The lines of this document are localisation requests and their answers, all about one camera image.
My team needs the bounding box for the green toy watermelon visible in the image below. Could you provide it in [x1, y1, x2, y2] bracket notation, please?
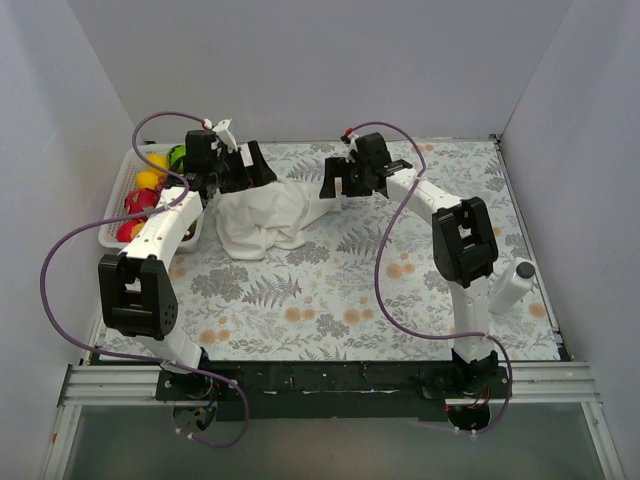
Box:
[166, 144, 186, 174]

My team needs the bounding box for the white plastic fruit basket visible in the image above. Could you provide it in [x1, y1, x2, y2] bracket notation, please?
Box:
[98, 149, 204, 253]

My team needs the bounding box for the yellow toy lemon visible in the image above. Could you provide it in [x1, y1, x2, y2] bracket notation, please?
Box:
[136, 171, 159, 190]
[146, 154, 169, 176]

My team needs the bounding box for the yellow toy lemon upper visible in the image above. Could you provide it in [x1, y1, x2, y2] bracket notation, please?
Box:
[146, 154, 169, 176]

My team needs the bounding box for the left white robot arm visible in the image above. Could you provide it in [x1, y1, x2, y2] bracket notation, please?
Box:
[98, 127, 277, 400]

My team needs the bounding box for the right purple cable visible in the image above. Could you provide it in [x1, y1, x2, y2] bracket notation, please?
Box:
[344, 120, 513, 435]

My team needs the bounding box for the red toy dragon fruit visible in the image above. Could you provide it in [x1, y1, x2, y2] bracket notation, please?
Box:
[124, 188, 158, 221]

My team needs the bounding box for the red yellow toy mango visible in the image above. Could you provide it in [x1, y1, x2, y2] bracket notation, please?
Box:
[116, 220, 145, 243]

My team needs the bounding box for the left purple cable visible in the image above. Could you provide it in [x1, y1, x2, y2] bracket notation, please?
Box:
[39, 110, 251, 448]

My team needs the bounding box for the purple cable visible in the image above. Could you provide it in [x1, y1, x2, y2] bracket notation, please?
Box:
[39, 110, 251, 448]
[344, 120, 513, 435]

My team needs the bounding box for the white t-shirt with flower print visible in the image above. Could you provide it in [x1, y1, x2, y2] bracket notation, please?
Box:
[214, 179, 341, 260]

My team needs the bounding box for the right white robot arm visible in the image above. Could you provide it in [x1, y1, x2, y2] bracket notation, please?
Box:
[320, 130, 498, 398]

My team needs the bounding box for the yellow toy lemon lower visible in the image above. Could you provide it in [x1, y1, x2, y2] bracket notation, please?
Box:
[136, 171, 159, 190]

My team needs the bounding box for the purple toy grape bunch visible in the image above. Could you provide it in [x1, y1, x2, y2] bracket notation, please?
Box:
[153, 175, 171, 198]

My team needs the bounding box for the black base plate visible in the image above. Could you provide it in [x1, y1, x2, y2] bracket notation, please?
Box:
[155, 360, 507, 422]

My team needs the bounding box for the aluminium frame rail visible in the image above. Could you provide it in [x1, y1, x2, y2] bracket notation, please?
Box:
[58, 362, 601, 406]

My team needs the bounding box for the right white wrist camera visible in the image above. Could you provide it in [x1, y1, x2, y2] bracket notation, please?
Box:
[341, 128, 359, 163]

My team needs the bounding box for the white bottle with black cap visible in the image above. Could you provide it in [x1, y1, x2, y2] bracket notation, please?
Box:
[489, 257, 536, 315]

